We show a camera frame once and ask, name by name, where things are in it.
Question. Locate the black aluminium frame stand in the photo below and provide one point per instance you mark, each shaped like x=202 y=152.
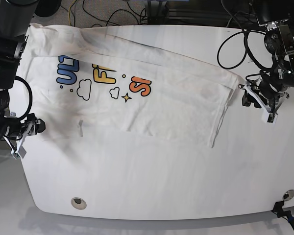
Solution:
x=157 y=11

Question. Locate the white printed T-shirt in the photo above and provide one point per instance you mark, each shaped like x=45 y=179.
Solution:
x=86 y=77

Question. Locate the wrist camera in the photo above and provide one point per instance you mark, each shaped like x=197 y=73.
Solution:
x=18 y=153
x=269 y=117

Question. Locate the black round floor base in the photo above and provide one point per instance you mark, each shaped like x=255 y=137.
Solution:
x=47 y=8

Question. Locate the right table cable grommet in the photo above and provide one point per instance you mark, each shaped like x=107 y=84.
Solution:
x=288 y=195

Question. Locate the left table cable grommet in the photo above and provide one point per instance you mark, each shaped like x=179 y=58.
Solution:
x=78 y=203

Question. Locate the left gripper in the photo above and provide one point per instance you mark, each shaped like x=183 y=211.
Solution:
x=263 y=95

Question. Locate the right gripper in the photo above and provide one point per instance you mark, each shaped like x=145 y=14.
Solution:
x=14 y=132

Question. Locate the black clamp with cable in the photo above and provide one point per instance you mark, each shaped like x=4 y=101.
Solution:
x=280 y=213

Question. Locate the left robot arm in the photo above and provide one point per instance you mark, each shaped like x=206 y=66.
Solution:
x=279 y=42

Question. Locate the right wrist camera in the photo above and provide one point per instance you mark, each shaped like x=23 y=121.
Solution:
x=18 y=153

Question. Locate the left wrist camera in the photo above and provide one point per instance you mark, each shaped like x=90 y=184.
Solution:
x=269 y=117

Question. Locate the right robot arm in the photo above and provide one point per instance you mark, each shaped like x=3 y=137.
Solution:
x=15 y=17

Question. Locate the table cable grommet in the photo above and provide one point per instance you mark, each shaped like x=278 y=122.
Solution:
x=78 y=203
x=288 y=195

